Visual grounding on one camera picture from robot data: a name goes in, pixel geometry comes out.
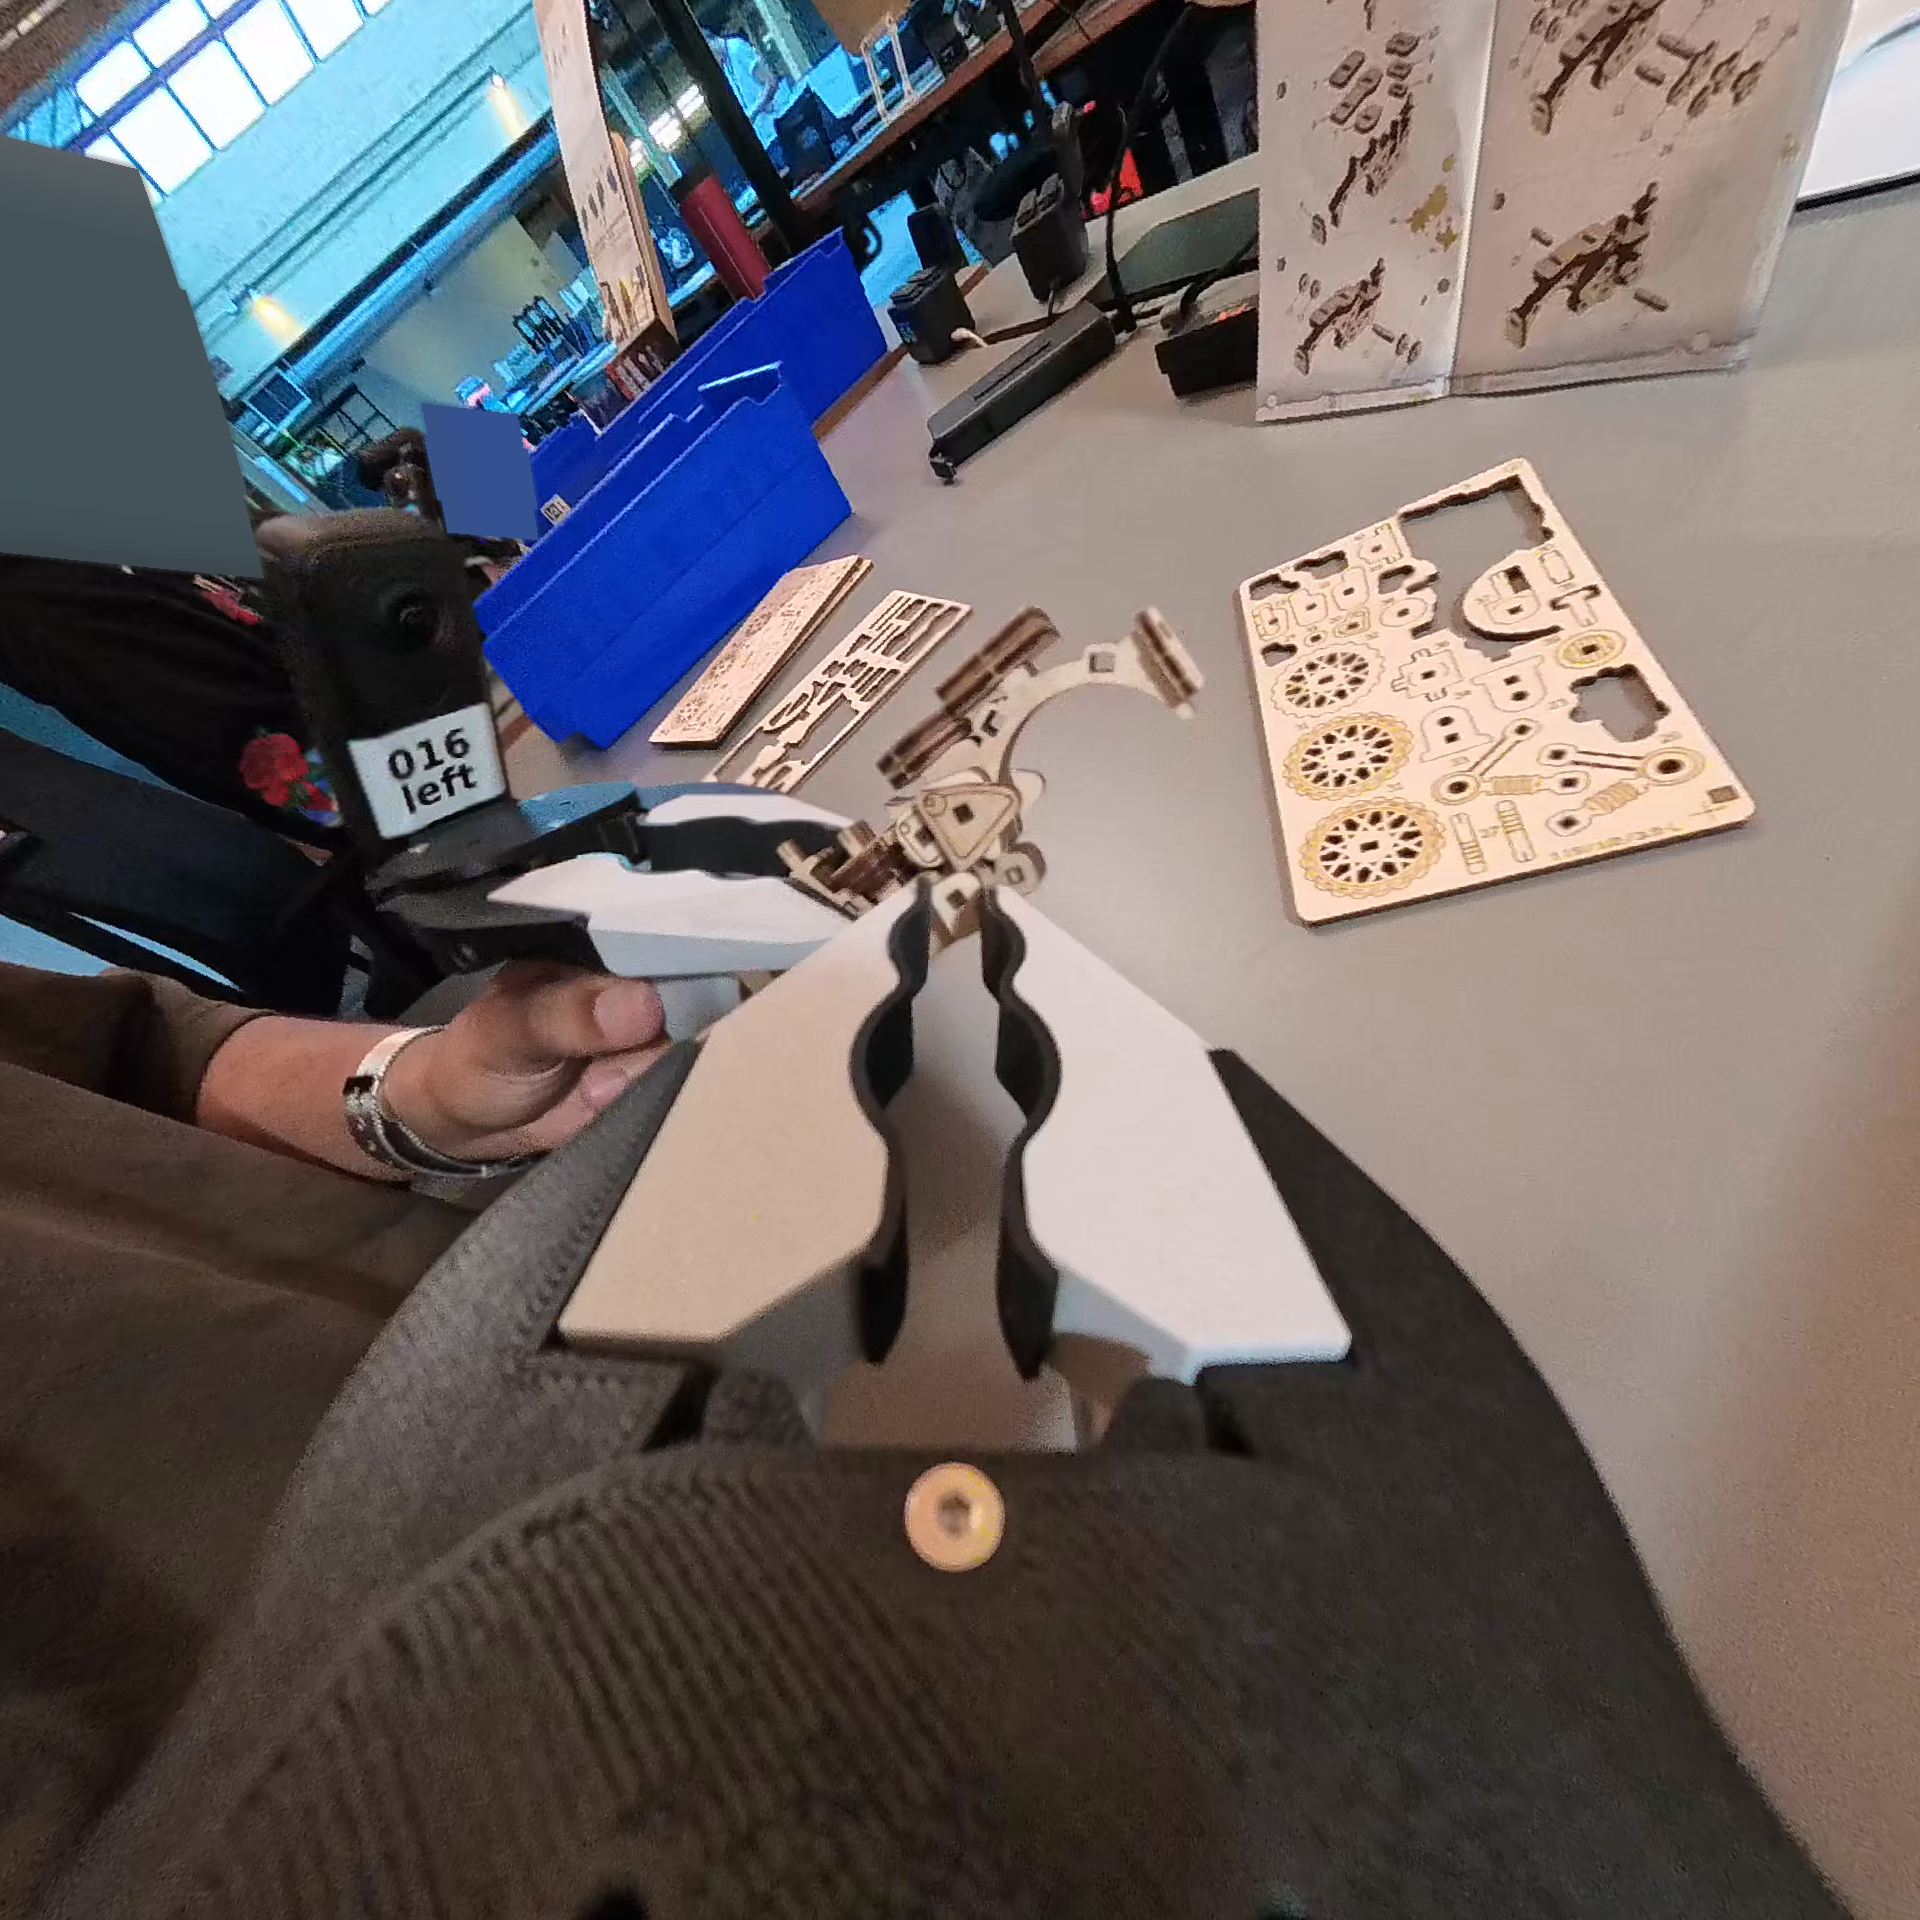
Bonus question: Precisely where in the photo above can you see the standing display board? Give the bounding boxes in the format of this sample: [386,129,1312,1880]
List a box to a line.
[529,0,681,357]

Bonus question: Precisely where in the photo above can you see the wooden cutout frame sheet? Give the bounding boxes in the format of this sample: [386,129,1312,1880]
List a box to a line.
[702,586,976,800]

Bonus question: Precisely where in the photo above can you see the blue plastic bin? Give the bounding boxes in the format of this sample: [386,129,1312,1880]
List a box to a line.
[474,374,858,751]
[529,223,889,505]

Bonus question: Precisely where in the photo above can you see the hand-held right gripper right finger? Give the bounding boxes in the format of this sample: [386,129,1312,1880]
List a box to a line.
[978,892,1356,1426]

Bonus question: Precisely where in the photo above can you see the folded instruction sheet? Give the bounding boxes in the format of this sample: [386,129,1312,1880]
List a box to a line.
[1249,0,1856,424]

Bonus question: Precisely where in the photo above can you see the small black box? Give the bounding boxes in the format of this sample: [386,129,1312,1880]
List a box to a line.
[1153,293,1265,399]

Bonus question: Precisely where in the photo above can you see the grey desk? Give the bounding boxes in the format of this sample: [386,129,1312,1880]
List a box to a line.
[497,172,1920,1920]

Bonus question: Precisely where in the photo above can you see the brown shirt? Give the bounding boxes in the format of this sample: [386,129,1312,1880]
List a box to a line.
[0,959,506,1920]

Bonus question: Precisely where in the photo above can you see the dark grey flat case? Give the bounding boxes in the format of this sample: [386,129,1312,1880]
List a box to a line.
[1100,182,1265,303]

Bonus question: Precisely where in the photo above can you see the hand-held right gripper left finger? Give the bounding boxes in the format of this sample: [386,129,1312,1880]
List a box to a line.
[556,881,941,1431]

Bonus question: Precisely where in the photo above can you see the black battery charger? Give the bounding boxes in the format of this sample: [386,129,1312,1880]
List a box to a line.
[885,262,982,366]
[1009,176,1093,297]

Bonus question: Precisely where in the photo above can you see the stacked wooden parts sheets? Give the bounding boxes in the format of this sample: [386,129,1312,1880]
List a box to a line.
[644,550,876,751]

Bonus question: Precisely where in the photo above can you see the window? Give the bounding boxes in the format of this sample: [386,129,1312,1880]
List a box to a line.
[0,0,396,200]

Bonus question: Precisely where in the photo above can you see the person's left forearm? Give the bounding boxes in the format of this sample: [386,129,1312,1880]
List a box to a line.
[193,1001,396,1167]

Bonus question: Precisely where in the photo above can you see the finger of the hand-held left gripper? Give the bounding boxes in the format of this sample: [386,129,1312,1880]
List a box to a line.
[634,790,869,889]
[484,855,848,982]

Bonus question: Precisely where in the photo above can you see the red cylinder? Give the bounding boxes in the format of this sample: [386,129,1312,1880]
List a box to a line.
[678,169,778,303]

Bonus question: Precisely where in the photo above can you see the wooden model assembly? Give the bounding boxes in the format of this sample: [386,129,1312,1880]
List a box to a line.
[778,604,1209,958]

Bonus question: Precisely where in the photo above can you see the black power strip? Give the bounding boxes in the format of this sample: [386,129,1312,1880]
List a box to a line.
[922,300,1123,485]

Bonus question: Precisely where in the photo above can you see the person's left hand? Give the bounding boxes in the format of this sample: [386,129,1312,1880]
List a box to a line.
[392,959,673,1167]

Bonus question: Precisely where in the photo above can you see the silver bracelet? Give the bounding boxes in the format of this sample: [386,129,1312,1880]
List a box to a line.
[338,1024,534,1197]

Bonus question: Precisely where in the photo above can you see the wooden gear parts sheet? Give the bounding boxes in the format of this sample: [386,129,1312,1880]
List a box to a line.
[1234,457,1757,928]

